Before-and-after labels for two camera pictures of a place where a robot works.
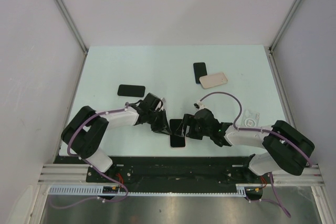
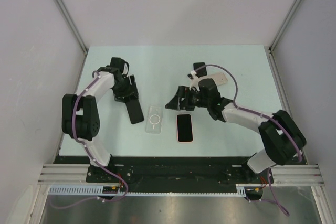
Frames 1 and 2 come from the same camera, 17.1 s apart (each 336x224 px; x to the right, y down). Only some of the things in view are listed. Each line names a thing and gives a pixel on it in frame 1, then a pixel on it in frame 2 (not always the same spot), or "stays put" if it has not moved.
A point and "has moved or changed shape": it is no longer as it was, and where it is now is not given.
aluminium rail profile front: (65, 173) stays put
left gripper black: (163, 127) to (134, 89)
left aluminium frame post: (65, 11) stays put
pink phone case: (178, 148) has moved or changed shape
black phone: (200, 70) stays put
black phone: (130, 90) has moved or changed shape
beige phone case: (209, 81) stays put
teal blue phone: (176, 141) has moved or changed shape
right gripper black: (188, 120) to (175, 104)
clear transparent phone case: (250, 118) has moved or changed shape
